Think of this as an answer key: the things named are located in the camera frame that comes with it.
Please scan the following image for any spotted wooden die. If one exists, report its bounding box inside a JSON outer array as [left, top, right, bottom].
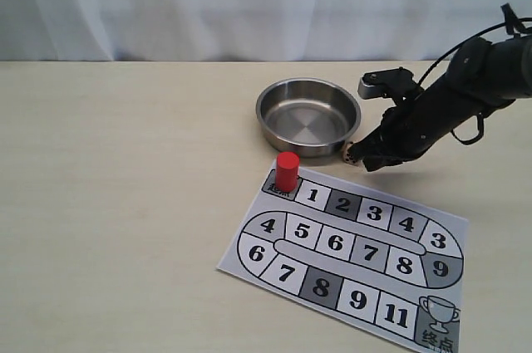
[[342, 141, 358, 165]]

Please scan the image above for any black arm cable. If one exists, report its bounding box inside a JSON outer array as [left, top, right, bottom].
[[415, 3, 532, 146]]

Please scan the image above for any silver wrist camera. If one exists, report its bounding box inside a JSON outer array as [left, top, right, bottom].
[[357, 66, 417, 102]]

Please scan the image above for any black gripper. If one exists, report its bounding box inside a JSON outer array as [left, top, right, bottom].
[[351, 78, 485, 172]]

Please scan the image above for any white curtain backdrop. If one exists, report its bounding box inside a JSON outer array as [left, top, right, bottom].
[[1, 0, 531, 61]]

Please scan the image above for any printed board game sheet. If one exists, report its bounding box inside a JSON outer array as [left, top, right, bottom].
[[218, 168, 468, 352]]

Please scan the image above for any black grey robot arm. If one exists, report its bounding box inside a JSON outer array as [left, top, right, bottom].
[[342, 37, 531, 172]]

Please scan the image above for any stainless steel bowl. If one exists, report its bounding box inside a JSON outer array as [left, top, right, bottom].
[[255, 78, 362, 159]]

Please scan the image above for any red cylinder game piece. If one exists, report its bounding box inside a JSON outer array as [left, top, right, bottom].
[[275, 152, 300, 193]]

